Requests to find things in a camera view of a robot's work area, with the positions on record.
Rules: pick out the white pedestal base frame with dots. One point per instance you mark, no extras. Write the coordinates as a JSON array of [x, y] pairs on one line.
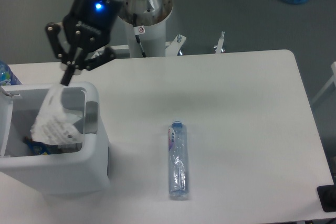
[[174, 48]]

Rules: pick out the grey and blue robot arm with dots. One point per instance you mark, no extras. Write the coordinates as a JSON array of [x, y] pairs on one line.
[[81, 40]]

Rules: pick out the blue snack wrapper in bin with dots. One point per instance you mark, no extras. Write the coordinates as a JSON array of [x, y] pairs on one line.
[[39, 148]]

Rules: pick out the clear plastic water bottle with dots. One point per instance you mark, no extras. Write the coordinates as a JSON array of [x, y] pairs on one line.
[[178, 167]]

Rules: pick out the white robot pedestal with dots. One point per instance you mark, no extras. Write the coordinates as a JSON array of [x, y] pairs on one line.
[[145, 26]]

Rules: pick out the white plastic wrapper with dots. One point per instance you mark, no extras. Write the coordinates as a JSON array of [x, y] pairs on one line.
[[54, 124]]

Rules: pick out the black device at table edge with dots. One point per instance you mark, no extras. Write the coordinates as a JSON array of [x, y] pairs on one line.
[[326, 195]]

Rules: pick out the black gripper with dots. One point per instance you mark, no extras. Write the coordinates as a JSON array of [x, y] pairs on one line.
[[88, 25]]

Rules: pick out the white trash can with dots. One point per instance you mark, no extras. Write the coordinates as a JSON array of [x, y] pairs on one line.
[[61, 173]]

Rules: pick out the white frame at right edge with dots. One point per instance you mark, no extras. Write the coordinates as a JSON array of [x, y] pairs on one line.
[[327, 89]]

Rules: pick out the blue labelled bottle at left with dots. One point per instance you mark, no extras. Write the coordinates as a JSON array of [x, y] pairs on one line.
[[8, 78]]

